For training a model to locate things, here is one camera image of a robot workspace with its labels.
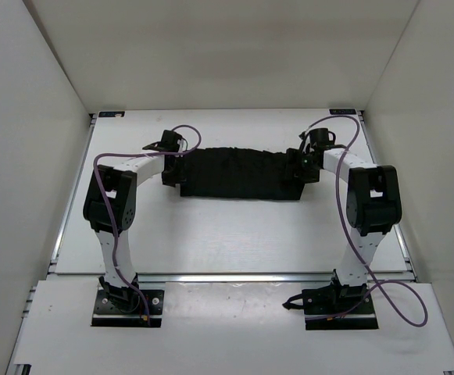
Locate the aluminium rail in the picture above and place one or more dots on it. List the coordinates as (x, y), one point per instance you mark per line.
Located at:
(235, 278)

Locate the left corner label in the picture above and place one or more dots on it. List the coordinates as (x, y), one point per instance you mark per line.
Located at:
(111, 114)

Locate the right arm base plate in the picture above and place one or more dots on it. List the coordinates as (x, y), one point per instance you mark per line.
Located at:
(324, 310)

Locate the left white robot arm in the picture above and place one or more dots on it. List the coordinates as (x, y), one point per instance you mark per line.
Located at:
(110, 204)

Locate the right corner label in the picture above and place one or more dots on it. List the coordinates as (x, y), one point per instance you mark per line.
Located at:
(342, 112)

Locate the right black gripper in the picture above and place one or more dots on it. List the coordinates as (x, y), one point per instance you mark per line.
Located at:
(294, 158)

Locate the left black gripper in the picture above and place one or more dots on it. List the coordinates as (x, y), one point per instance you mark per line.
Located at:
(170, 181)

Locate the corner label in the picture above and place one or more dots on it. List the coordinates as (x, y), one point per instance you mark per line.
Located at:
(111, 114)
(342, 112)

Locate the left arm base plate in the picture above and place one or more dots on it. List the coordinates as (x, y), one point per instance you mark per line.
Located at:
(114, 312)

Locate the black pleated skirt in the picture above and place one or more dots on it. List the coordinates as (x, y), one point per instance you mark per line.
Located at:
(239, 173)

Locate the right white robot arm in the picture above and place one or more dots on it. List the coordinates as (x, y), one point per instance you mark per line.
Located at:
(368, 201)

